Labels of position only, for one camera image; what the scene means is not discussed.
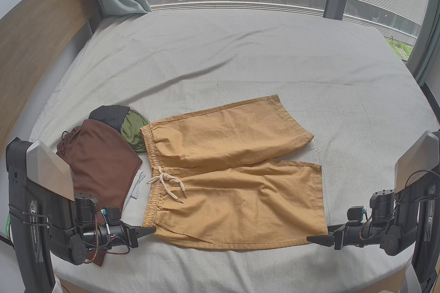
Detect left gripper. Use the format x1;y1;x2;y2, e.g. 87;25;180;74
84;222;139;248

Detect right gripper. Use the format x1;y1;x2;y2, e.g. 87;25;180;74
333;221;382;251

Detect tan shorts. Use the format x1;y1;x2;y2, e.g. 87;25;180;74
140;94;327;251

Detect bed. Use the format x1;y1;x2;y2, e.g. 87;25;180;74
0;0;440;293

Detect white garment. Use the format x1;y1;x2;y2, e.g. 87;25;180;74
122;169;148;215

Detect brown garment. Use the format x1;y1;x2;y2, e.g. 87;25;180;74
57;119;143;266

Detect green garment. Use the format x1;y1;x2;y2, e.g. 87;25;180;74
120;109;150;153

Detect black garment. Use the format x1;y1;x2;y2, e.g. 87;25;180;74
89;106;131;136

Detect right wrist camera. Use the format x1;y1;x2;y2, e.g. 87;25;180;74
347;206;365;223

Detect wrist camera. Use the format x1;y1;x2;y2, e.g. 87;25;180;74
103;206;122;222
347;206;365;223

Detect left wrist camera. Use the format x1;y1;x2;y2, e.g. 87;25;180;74
103;206;122;222

